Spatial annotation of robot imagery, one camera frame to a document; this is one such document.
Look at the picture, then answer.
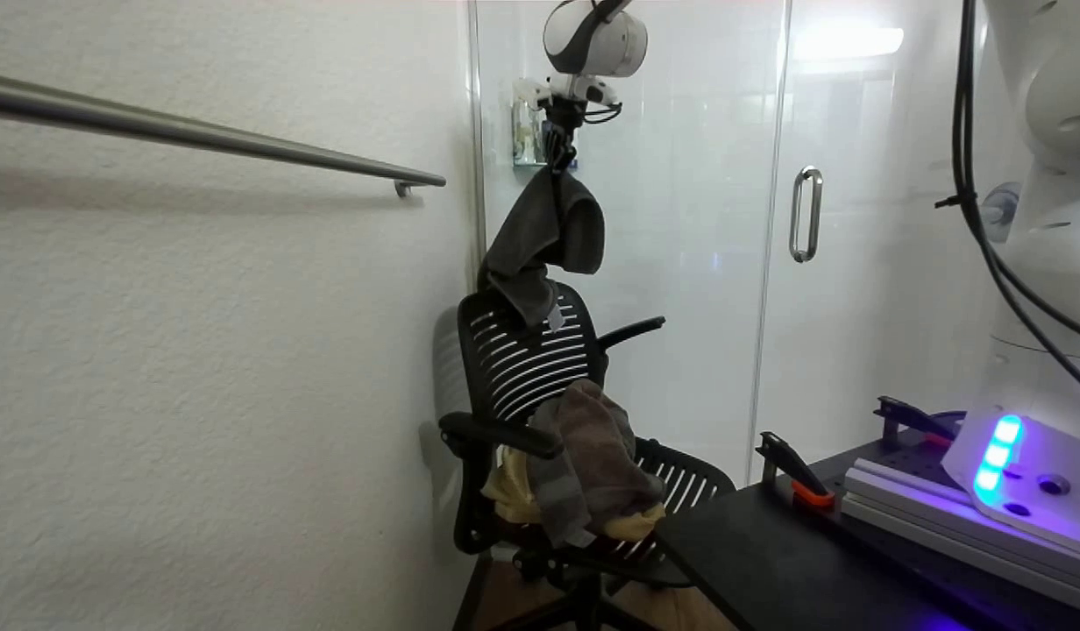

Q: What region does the glass shower door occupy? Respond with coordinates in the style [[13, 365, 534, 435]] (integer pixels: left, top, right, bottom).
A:
[[747, 0, 1016, 490]]

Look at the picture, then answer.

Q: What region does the metal towel bar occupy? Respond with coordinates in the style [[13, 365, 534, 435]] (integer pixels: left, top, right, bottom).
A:
[[0, 71, 450, 201]]

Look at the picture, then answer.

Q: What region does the yellow towel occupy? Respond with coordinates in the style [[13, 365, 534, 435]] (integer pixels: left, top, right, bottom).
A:
[[480, 446, 673, 557]]

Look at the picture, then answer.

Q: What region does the black mesh office chair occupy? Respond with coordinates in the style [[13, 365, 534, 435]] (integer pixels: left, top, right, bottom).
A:
[[436, 276, 738, 631]]

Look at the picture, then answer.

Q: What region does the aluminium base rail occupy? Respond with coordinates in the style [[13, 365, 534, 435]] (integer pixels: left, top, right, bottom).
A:
[[839, 452, 1080, 622]]

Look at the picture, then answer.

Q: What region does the metal shower door handle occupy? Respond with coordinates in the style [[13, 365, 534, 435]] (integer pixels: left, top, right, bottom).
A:
[[785, 160, 826, 265]]

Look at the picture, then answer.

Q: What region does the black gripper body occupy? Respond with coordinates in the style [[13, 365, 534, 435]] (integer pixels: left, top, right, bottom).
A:
[[544, 98, 594, 142]]

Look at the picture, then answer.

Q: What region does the black hanging cable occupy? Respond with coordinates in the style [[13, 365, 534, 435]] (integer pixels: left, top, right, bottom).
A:
[[934, 0, 1080, 405]]

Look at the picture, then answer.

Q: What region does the grey towel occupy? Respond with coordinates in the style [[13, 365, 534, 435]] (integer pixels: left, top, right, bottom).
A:
[[476, 160, 611, 345]]

